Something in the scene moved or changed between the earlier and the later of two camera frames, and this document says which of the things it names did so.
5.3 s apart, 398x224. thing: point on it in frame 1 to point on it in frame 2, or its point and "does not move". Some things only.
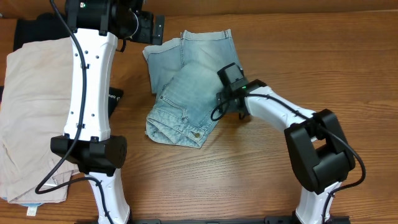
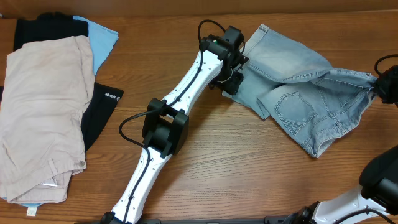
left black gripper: (145, 36) to (232, 86)
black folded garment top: (46, 27) does not move
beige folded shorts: (35, 83) does not move
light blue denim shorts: (183, 72) to (285, 79)
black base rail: (263, 219) does not move
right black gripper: (224, 103) to (381, 86)
